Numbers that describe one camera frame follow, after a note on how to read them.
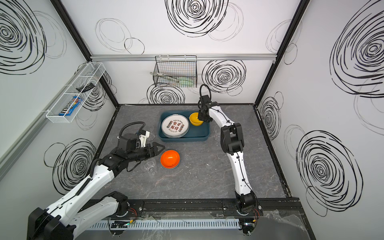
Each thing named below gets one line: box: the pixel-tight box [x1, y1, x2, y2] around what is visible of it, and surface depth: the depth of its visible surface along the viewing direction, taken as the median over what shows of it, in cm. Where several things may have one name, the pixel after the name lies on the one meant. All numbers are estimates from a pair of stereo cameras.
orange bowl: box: [160, 149, 180, 169], surface depth 88 cm
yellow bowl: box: [189, 112, 204, 127], surface depth 107 cm
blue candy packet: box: [58, 96, 83, 116], surface depth 72 cm
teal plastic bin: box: [158, 110, 211, 142], surface depth 103 cm
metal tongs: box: [149, 72, 180, 83], surface depth 86 cm
